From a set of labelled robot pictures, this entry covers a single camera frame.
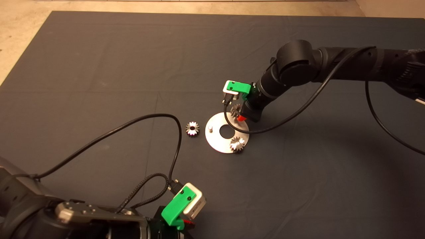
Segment smooth black cable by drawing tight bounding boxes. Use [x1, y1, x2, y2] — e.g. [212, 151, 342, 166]
[223, 46, 425, 156]
[32, 114, 182, 186]

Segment black braided cable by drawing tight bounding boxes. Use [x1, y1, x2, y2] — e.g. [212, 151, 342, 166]
[403, 48, 425, 58]
[116, 173, 170, 213]

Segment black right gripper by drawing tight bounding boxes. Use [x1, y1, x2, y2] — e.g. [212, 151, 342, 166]
[237, 93, 267, 122]

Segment dark grey table cloth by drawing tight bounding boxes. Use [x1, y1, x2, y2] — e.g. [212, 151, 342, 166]
[0, 12, 425, 239]

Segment bright green camera mount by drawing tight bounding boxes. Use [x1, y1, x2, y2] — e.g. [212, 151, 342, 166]
[226, 81, 252, 100]
[161, 186, 197, 231]

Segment round metal carrier plate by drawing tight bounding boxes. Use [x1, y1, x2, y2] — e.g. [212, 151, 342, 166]
[205, 112, 250, 154]

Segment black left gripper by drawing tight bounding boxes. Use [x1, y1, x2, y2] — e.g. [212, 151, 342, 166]
[148, 206, 195, 239]

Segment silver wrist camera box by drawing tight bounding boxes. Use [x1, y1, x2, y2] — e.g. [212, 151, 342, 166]
[173, 183, 207, 220]
[222, 80, 240, 104]

